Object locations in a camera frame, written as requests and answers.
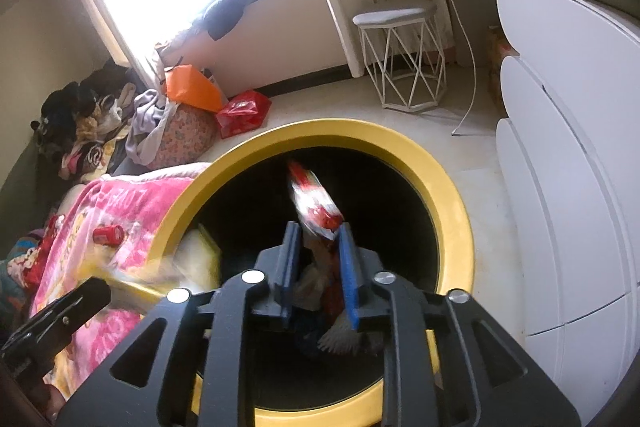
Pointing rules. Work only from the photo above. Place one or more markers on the red plastic bag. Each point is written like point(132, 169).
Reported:
point(245, 112)

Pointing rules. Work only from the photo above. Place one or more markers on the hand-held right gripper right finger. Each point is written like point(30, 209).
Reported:
point(350, 272)

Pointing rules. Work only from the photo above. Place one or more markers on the lilac grey garment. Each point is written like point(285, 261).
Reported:
point(145, 122)

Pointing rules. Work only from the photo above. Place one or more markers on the pile of clothes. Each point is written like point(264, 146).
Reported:
point(85, 117)

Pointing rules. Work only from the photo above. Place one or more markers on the red snack packet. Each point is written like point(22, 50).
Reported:
point(310, 202)

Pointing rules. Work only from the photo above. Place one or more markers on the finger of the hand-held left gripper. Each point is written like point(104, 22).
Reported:
point(65, 312)

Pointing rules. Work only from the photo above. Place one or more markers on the orange bag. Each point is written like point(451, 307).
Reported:
point(192, 89)

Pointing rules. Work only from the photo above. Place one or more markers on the white plastic bag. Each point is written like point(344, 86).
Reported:
point(340, 339)

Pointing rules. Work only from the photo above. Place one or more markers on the red cloth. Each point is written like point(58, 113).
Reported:
point(40, 252)

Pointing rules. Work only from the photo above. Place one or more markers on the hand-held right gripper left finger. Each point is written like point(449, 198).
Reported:
point(290, 257)

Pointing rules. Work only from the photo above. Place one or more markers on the pink printed blanket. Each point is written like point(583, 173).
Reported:
point(125, 202)

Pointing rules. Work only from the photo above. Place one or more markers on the dark jacket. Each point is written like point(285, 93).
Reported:
point(225, 14)

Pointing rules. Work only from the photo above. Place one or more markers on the yellow rimmed trash bin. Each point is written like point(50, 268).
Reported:
point(320, 132)

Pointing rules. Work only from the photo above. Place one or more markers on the red can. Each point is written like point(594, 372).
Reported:
point(107, 235)

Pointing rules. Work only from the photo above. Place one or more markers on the floral laundry basket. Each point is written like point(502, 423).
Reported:
point(187, 132)

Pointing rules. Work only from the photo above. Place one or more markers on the cream yellow packet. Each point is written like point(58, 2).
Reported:
point(200, 257)

